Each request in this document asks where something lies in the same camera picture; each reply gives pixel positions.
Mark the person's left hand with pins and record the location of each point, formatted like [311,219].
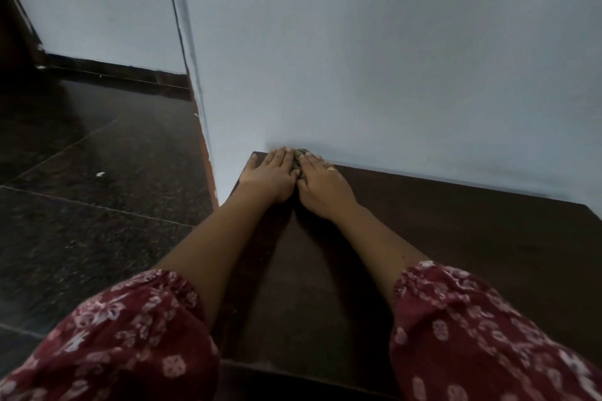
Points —
[273,177]

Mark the dark brown wooden cabinet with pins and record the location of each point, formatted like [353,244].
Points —
[470,236]

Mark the dark wooden door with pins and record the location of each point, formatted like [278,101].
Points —
[14,34]

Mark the red floral garment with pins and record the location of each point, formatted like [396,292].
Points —
[122,339]

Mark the person's right hand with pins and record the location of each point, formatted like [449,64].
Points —
[327,191]

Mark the checked green cloth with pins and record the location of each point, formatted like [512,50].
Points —
[298,158]

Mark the person's left forearm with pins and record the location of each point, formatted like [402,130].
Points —
[221,255]

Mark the person's right forearm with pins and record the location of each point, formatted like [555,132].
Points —
[381,255]

